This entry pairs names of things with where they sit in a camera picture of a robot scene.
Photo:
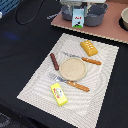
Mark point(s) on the wooden handled knife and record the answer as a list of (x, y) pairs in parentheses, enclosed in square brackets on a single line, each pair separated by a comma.
[(84, 59)]

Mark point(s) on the round beige plate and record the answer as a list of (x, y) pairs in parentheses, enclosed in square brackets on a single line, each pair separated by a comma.
[(73, 69)]

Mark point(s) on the small grey pot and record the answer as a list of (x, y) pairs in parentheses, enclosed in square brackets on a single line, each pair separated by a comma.
[(67, 12)]

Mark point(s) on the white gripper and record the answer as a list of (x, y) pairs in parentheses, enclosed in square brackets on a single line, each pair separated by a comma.
[(79, 2)]

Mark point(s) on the orange bread loaf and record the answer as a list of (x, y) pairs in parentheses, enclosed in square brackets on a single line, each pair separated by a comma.
[(89, 48)]

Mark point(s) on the beige woven placemat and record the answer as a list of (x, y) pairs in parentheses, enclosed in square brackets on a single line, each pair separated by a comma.
[(83, 108)]

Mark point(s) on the blue milk carton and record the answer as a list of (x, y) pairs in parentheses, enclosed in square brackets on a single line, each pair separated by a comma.
[(78, 18)]

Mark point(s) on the blue basket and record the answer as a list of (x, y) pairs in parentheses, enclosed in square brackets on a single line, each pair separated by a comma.
[(7, 5)]

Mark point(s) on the large grey pot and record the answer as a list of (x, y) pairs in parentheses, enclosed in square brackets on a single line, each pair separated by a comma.
[(95, 14)]

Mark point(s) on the wooden handled fork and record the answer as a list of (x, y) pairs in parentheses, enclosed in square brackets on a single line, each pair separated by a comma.
[(76, 85)]

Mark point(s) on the pink brown board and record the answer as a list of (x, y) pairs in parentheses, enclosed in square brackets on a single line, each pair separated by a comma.
[(109, 28)]

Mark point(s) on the beige bowl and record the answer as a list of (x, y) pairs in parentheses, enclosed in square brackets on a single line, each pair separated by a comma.
[(124, 16)]

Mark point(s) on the yellow butter box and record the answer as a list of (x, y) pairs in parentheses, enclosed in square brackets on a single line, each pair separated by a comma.
[(59, 94)]

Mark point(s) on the brown sausage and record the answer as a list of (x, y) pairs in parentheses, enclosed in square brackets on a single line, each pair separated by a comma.
[(54, 61)]

